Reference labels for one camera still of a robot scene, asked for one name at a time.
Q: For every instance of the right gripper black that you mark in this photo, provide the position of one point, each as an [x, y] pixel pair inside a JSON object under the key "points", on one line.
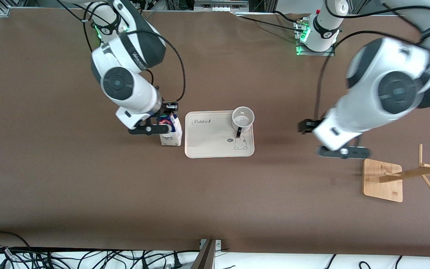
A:
{"points": [[169, 108]]}

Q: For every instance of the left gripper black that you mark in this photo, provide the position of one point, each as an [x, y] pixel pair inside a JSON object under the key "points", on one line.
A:
{"points": [[306, 126]]}

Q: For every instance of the blue white milk carton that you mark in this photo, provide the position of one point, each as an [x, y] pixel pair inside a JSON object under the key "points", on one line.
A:
{"points": [[172, 136]]}

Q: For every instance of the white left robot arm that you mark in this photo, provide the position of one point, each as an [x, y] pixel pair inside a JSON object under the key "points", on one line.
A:
{"points": [[394, 87]]}

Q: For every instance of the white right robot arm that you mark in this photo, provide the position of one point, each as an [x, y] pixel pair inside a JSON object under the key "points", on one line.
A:
{"points": [[120, 84]]}

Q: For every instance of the cream rabbit print tray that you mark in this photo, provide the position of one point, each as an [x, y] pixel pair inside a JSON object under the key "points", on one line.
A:
{"points": [[207, 142]]}

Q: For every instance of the wooden mug tree stand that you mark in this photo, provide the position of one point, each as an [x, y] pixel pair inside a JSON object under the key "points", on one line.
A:
{"points": [[381, 186]]}

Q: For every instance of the white flat panel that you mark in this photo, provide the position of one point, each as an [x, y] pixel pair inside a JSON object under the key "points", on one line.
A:
{"points": [[274, 261]]}

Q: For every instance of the dark metal bar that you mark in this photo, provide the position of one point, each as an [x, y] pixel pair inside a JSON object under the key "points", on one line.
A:
{"points": [[204, 257]]}

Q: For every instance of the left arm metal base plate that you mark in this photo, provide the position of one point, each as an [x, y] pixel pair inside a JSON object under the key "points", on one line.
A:
{"points": [[315, 53]]}

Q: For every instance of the silver metal bracket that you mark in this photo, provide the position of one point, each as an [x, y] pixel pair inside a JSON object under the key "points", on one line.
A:
{"points": [[218, 244]]}

